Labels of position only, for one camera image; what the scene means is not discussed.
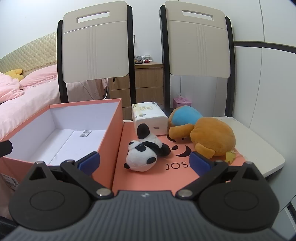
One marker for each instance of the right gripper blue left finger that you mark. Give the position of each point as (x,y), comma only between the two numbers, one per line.
(80,173)

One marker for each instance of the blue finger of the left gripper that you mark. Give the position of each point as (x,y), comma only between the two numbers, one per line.
(6,148)

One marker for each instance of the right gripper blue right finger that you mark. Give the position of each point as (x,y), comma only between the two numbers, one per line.
(208,172)

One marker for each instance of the orange bear plush blue shirt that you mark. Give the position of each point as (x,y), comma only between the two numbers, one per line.
(211,137)

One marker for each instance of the orange box lid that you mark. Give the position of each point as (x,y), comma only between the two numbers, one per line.
(169,173)

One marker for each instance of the panda plush toy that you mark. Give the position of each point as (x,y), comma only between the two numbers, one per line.
(144,152)

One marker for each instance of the orange cardboard box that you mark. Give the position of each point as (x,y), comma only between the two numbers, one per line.
(66,131)

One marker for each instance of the pink bed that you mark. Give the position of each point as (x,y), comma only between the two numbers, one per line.
(14,112)

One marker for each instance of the pink crumpled blanket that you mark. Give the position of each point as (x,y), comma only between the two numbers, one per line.
(9,88)

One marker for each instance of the yellow plush toy on bed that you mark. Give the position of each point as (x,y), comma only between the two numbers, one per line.
(15,74)

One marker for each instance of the pink small gift box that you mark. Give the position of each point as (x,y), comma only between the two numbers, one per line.
(181,101)

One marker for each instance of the white tissue pack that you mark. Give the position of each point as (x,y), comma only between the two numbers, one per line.
(152,115)

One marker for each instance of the pink pillow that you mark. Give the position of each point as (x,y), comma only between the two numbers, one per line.
(40,76)

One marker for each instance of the beige quilted headboard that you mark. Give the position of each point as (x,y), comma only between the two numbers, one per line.
(32,56)

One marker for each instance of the wooden nightstand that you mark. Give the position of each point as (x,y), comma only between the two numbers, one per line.
(148,87)

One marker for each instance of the beige chair left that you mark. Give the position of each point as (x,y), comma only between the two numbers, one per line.
(96,42)

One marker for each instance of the beige chair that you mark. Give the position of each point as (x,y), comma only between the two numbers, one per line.
(96,42)
(196,41)

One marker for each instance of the small items on nightstand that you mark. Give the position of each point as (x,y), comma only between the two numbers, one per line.
(142,59)

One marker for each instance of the beige chair right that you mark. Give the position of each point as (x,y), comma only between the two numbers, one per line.
(196,41)

